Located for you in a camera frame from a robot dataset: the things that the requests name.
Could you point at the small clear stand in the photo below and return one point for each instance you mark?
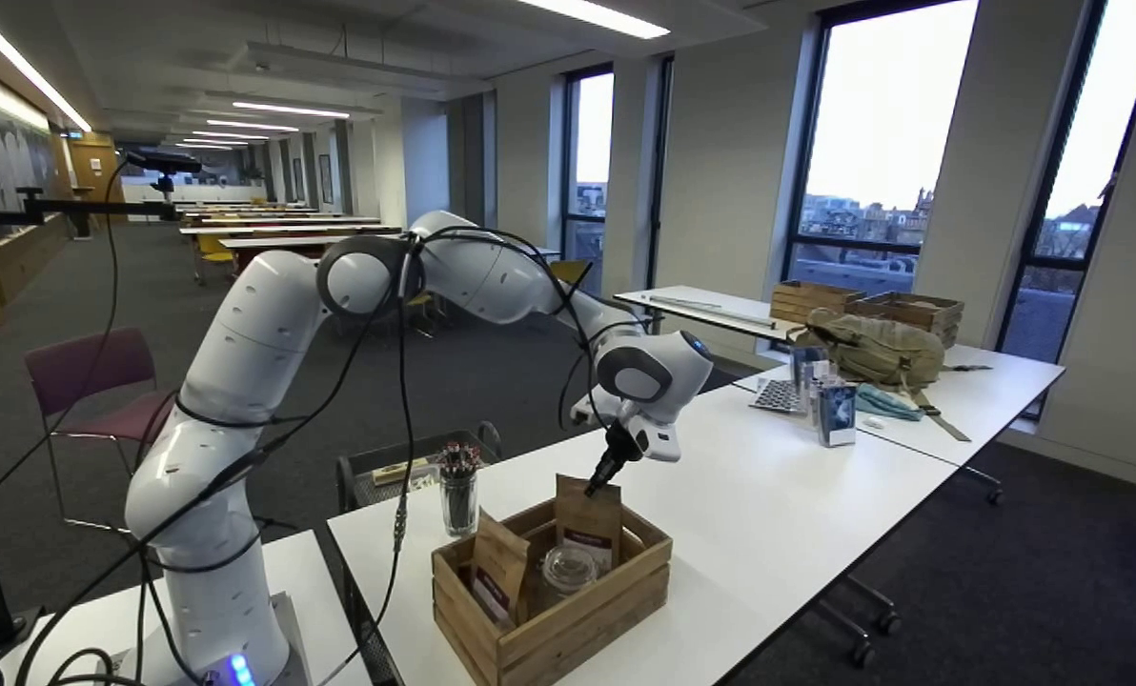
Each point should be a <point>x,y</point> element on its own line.
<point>806,376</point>

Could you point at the long wooden background desks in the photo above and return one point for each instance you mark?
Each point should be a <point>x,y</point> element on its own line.
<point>287,231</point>

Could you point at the yellow chair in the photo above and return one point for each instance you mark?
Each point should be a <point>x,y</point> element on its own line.
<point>568,274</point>

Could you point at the purple office chair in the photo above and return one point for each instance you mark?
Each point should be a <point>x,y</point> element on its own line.
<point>94,382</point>

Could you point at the dark wooden crate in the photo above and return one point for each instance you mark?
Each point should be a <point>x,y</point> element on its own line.
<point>915,315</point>

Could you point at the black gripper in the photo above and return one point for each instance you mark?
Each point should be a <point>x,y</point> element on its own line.
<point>623,442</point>

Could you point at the open wooden slat crate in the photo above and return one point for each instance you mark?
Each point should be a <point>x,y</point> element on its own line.
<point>568,634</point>

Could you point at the olive green fabric bag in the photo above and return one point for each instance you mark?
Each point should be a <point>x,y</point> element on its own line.
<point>877,347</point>

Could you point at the white desk with wheeled legs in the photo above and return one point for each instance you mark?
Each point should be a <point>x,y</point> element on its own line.
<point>697,308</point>

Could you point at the ceiling light strip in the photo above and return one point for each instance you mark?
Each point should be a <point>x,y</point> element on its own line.
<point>252,128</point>
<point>599,18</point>
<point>22,62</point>
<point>291,112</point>

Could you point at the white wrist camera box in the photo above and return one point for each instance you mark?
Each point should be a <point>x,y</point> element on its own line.
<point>648,441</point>

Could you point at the clear glass jar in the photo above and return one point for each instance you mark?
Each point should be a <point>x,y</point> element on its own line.
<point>568,568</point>

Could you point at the teal flat item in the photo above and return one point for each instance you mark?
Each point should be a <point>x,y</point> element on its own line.
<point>887,406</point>

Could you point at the mesh pen cup with pens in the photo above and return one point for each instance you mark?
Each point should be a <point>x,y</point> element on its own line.
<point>458,498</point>

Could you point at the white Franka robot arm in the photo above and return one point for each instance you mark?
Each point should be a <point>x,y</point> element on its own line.
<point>251,355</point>

